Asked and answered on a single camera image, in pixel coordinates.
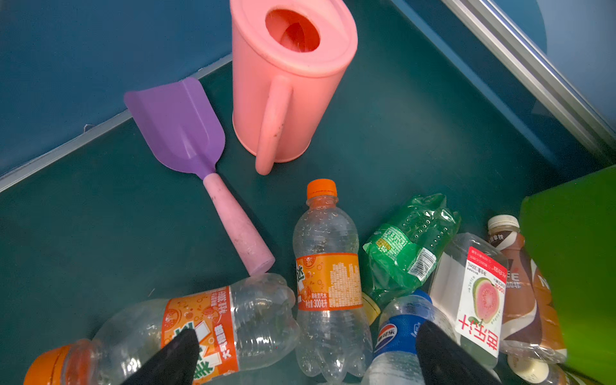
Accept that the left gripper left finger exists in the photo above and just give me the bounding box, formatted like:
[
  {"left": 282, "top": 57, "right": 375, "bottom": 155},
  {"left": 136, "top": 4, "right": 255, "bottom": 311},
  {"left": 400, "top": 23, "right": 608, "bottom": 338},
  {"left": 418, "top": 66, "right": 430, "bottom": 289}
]
[{"left": 122, "top": 329, "right": 200, "bottom": 385}]

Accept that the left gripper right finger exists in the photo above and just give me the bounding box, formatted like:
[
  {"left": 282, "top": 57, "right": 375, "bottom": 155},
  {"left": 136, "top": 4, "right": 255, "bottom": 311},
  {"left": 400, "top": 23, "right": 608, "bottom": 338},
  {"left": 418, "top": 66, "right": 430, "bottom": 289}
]
[{"left": 415, "top": 321, "right": 501, "bottom": 385}]

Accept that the green plastic waste bin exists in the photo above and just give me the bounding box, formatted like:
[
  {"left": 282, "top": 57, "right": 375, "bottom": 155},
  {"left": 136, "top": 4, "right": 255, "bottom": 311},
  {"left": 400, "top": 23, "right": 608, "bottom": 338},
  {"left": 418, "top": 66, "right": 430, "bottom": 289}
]
[{"left": 521, "top": 166, "right": 615, "bottom": 384}]

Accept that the pepsi label clear bottle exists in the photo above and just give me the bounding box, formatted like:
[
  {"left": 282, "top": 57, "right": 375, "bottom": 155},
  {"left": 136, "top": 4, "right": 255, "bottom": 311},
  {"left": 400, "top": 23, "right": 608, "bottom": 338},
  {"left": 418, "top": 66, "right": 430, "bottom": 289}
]
[{"left": 362, "top": 290, "right": 457, "bottom": 384}]

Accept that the orange soda bottle orange cap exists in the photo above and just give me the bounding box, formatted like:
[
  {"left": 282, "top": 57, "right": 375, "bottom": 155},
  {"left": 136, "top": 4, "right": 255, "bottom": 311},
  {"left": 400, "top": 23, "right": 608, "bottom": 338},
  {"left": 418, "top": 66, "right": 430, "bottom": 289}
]
[{"left": 24, "top": 274, "right": 300, "bottom": 384}]

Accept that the guava juice clear bottle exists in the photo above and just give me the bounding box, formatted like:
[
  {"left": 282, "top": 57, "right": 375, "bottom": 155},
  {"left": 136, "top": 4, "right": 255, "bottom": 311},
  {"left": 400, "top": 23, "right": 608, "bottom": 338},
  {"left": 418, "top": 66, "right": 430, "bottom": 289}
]
[{"left": 429, "top": 233, "right": 508, "bottom": 370}]

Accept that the clear bottle white cap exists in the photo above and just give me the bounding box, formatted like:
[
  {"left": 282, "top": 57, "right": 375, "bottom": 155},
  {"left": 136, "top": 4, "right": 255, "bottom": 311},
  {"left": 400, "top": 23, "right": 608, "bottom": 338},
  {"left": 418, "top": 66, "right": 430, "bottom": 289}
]
[{"left": 507, "top": 355, "right": 578, "bottom": 385}]

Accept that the brown coffee drink bottle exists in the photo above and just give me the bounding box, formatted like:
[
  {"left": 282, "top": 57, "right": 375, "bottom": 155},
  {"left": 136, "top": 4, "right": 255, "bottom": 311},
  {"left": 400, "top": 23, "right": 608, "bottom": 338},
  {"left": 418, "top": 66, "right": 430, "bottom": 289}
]
[{"left": 488, "top": 215, "right": 568, "bottom": 364}]

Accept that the small orange label bottle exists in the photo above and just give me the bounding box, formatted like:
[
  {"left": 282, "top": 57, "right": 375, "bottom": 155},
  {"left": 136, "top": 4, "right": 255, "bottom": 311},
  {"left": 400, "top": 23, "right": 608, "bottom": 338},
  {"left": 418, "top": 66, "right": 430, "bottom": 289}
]
[{"left": 293, "top": 179, "right": 373, "bottom": 384}]

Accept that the crushed green plastic bottle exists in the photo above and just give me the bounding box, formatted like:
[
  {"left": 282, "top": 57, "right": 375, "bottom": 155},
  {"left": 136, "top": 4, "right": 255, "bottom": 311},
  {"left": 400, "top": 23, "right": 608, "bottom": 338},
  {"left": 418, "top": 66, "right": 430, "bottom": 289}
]
[{"left": 359, "top": 193, "right": 461, "bottom": 325}]

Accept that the purple toy shovel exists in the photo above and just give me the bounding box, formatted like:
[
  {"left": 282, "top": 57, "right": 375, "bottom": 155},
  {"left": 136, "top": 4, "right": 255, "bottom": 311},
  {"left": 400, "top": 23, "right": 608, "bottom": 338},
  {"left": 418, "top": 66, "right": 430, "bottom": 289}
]
[{"left": 124, "top": 77, "right": 275, "bottom": 276}]

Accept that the pink plastic watering can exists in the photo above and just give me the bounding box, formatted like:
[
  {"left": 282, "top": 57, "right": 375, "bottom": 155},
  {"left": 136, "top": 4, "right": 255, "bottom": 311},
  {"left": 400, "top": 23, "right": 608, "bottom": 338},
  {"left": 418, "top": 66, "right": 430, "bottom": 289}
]
[{"left": 229, "top": 1, "right": 358, "bottom": 175}]

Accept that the aluminium frame post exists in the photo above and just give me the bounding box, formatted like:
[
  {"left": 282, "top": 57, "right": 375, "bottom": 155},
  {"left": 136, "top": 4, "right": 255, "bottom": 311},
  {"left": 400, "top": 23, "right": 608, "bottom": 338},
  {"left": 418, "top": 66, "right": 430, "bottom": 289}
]
[{"left": 444, "top": 0, "right": 615, "bottom": 165}]

